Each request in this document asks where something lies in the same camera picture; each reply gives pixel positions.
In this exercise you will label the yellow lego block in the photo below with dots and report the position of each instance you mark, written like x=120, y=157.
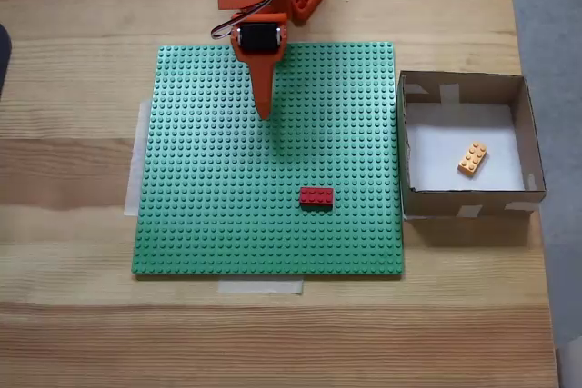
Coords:
x=473, y=158

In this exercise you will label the green lego baseplate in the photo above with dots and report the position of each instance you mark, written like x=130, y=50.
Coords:
x=318, y=133

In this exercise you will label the red lego block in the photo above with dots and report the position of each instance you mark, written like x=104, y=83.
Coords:
x=316, y=197

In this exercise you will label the open cardboard box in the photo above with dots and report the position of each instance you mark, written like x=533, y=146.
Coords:
x=436, y=208

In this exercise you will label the long translucent tape strip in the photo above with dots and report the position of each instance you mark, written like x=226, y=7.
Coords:
x=134, y=179

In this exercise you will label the short translucent tape strip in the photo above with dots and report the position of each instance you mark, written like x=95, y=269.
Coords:
x=259, y=287

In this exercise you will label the black rounded object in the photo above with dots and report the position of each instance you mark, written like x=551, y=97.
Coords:
x=3, y=61

